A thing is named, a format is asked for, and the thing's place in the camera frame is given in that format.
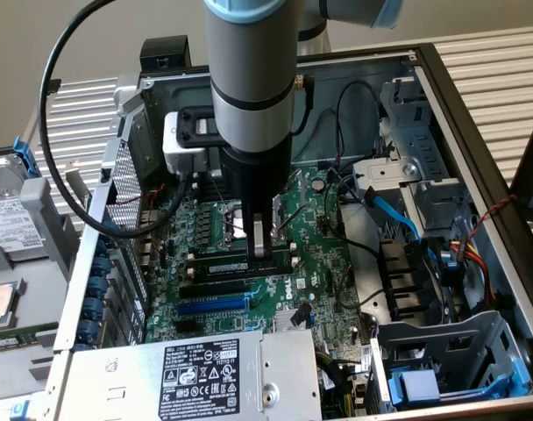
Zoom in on blue SATA wire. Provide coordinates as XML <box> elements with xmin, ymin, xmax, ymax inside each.
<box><xmin>366</xmin><ymin>186</ymin><xmax>425</xmax><ymax>246</ymax></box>

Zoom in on thick black camera cable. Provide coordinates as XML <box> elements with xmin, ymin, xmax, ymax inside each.
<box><xmin>37</xmin><ymin>0</ymin><xmax>193</xmax><ymax>240</ymax></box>

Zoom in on black clamp block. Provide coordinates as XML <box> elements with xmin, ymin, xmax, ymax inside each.
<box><xmin>139</xmin><ymin>37</ymin><xmax>193</xmax><ymax>74</ymax></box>

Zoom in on black RAM stick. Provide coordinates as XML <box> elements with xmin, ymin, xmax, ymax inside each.
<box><xmin>191</xmin><ymin>250</ymin><xmax>296</xmax><ymax>272</ymax></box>

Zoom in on red black twisted wire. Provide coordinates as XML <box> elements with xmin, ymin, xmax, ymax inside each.
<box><xmin>465</xmin><ymin>194</ymin><xmax>518</xmax><ymax>246</ymax></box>

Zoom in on blue expansion slot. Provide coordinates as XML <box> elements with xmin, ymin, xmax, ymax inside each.
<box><xmin>176</xmin><ymin>296</ymin><xmax>249</xmax><ymax>317</ymax></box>

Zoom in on power supply wire bundle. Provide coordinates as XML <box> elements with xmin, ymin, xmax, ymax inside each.
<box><xmin>314</xmin><ymin>348</ymin><xmax>373</xmax><ymax>421</ymax></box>

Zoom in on thin black looped wire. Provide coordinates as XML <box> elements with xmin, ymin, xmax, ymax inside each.
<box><xmin>336</xmin><ymin>81</ymin><xmax>378</xmax><ymax>170</ymax></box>

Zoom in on grey disk cage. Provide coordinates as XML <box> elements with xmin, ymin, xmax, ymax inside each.
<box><xmin>373</xmin><ymin>309</ymin><xmax>533</xmax><ymax>416</ymax></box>

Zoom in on grey printed parts rack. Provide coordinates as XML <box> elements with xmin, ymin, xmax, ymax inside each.
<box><xmin>0</xmin><ymin>175</ymin><xmax>92</xmax><ymax>403</ymax></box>

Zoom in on blue plastic disk caddy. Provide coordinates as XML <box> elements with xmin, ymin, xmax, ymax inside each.
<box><xmin>387</xmin><ymin>357</ymin><xmax>533</xmax><ymax>408</ymax></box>

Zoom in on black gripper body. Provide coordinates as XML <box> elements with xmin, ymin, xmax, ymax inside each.
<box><xmin>217</xmin><ymin>133</ymin><xmax>295</xmax><ymax>203</ymax></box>

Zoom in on long black expansion slot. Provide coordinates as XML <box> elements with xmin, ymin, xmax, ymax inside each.
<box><xmin>178</xmin><ymin>280</ymin><xmax>246</xmax><ymax>302</ymax></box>

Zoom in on blue disk carrier rail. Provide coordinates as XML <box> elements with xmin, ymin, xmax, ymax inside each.
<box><xmin>11</xmin><ymin>135</ymin><xmax>42</xmax><ymax>179</ymax></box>

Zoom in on green Dell motherboard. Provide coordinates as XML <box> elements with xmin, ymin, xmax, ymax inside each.
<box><xmin>139</xmin><ymin>164</ymin><xmax>368</xmax><ymax>346</ymax></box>

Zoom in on black plastic fan bracket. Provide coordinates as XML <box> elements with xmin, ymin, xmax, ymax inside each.
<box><xmin>377</xmin><ymin>238</ymin><xmax>432</xmax><ymax>324</ymax></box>

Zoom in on thin black curved wire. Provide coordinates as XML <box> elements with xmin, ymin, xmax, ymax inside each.
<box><xmin>323</xmin><ymin>168</ymin><xmax>384</xmax><ymax>260</ymax></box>

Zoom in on silver hard disk drive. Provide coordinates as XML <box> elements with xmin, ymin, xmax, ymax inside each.
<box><xmin>0</xmin><ymin>155</ymin><xmax>46</xmax><ymax>262</ymax></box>

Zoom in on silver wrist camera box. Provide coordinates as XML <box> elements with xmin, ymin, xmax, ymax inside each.
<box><xmin>160</xmin><ymin>111</ymin><xmax>211</xmax><ymax>176</ymax></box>

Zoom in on thin metal locking lever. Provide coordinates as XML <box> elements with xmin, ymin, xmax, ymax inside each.
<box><xmin>274</xmin><ymin>203</ymin><xmax>309</xmax><ymax>233</ymax></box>

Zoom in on red yellow power wires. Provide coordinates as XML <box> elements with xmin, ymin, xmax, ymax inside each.
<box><xmin>450</xmin><ymin>234</ymin><xmax>502</xmax><ymax>310</ymax></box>

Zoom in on green RAM stick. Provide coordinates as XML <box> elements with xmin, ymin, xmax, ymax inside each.
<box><xmin>194</xmin><ymin>256</ymin><xmax>294</xmax><ymax>282</ymax></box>
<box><xmin>0</xmin><ymin>323</ymin><xmax>60</xmax><ymax>347</ymax></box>

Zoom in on grey power supply unit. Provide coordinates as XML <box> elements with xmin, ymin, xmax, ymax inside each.
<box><xmin>51</xmin><ymin>328</ymin><xmax>324</xmax><ymax>421</ymax></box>

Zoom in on black cable gold connector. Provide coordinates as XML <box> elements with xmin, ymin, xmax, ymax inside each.
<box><xmin>290</xmin><ymin>73</ymin><xmax>316</xmax><ymax>137</ymax></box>

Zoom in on silver chipset heatsink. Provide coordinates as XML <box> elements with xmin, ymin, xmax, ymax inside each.
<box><xmin>273</xmin><ymin>306</ymin><xmax>314</xmax><ymax>337</ymax></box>

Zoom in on grey metal PC case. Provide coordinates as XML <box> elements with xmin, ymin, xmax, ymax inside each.
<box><xmin>51</xmin><ymin>41</ymin><xmax>533</xmax><ymax>421</ymax></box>

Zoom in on grey metal disk bay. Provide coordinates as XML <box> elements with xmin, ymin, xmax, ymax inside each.
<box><xmin>352</xmin><ymin>76</ymin><xmax>473</xmax><ymax>233</ymax></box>

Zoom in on blue card retention bracket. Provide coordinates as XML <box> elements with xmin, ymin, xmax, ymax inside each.
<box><xmin>80</xmin><ymin>239</ymin><xmax>117</xmax><ymax>347</ymax></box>

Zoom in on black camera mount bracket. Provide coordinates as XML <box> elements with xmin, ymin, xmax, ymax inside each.
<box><xmin>177</xmin><ymin>107</ymin><xmax>227</xmax><ymax>149</ymax></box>

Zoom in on silver slot cover bracket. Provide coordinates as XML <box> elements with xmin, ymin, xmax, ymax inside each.
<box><xmin>66</xmin><ymin>160</ymin><xmax>92</xmax><ymax>207</ymax></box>

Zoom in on silver CPU socket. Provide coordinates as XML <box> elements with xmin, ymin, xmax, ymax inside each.
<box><xmin>217</xmin><ymin>195</ymin><xmax>290</xmax><ymax>246</ymax></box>

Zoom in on red black fan wire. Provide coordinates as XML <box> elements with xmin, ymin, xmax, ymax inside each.
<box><xmin>112</xmin><ymin>182</ymin><xmax>167</xmax><ymax>207</ymax></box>

